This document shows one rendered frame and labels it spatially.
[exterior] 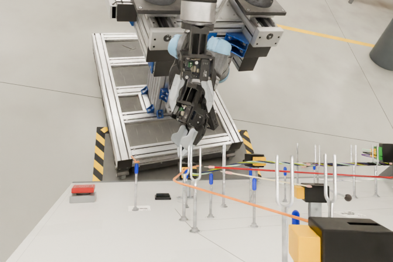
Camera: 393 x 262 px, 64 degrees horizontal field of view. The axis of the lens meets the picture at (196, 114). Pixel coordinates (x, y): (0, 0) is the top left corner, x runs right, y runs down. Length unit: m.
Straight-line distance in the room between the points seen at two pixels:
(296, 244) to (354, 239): 0.04
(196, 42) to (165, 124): 1.48
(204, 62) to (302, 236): 0.46
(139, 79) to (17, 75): 0.95
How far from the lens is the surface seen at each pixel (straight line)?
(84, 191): 0.80
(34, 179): 2.16
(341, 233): 0.28
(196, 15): 0.66
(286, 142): 2.65
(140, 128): 2.08
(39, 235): 0.58
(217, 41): 0.93
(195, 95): 0.90
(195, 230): 0.56
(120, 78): 2.40
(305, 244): 0.28
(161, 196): 0.81
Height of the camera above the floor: 1.83
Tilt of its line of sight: 46 degrees down
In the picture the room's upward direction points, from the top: 18 degrees clockwise
